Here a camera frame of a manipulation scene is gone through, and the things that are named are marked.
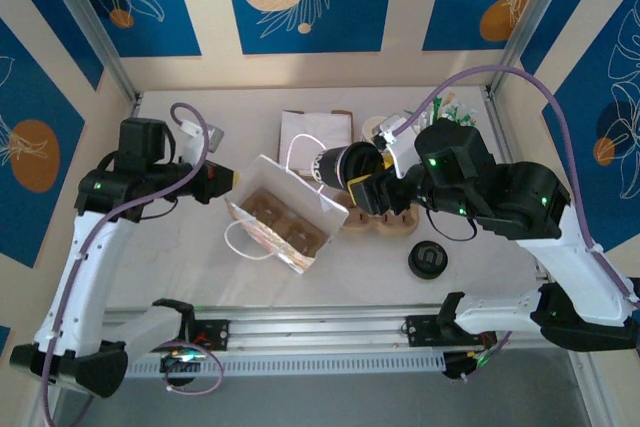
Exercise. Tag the stack of white paper cups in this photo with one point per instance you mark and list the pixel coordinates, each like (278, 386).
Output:
(372, 127)

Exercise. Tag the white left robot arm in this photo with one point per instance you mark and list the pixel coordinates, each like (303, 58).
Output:
(85, 272)

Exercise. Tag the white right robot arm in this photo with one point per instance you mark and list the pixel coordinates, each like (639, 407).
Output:
(565, 267)

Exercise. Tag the aluminium frame post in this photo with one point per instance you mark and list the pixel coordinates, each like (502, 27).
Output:
(530, 22)
(90, 22)

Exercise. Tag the white paper napkin stack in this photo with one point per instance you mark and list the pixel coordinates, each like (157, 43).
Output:
(320, 124)

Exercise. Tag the green white sugar sachet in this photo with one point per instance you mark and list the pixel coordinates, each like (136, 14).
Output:
(467, 117)
(409, 112)
(437, 102)

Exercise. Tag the aluminium table side rail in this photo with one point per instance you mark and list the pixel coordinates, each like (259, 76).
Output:
(500, 122)
(134, 108)

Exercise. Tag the black plastic cup lid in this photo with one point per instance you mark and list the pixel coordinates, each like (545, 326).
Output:
(362, 159)
(427, 267)

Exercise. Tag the white napkins on cardboard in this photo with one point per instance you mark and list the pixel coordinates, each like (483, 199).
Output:
(345, 113)

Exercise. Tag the white animal print paper bag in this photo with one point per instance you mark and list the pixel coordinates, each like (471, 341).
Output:
(280, 177)

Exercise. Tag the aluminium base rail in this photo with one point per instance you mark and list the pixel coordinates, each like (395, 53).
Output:
(310, 332)

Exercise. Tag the wooden stirrer stick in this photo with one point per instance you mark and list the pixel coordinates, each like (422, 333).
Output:
(451, 97)

